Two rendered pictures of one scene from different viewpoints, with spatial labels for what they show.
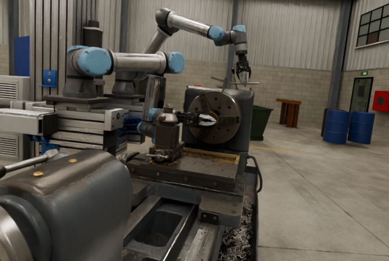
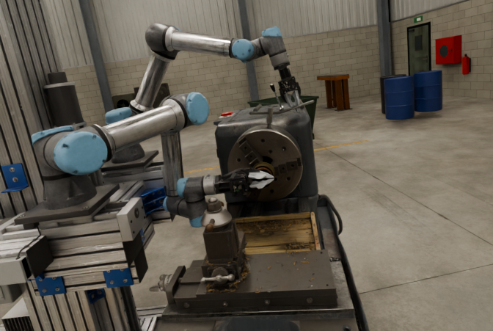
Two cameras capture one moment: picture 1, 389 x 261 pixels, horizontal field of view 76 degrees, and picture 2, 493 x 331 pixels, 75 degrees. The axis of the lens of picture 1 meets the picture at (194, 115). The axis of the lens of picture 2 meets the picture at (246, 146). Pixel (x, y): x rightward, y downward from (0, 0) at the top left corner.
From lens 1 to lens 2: 27 cm
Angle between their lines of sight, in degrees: 8
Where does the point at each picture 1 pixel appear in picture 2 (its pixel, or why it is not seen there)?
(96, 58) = (82, 149)
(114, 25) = (76, 26)
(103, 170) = not seen: outside the picture
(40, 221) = not seen: outside the picture
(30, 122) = (10, 268)
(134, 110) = (151, 178)
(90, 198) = not seen: outside the picture
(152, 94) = (173, 156)
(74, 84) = (58, 188)
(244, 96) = (298, 124)
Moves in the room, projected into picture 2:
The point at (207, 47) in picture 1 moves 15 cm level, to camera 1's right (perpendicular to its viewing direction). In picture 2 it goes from (212, 28) to (216, 28)
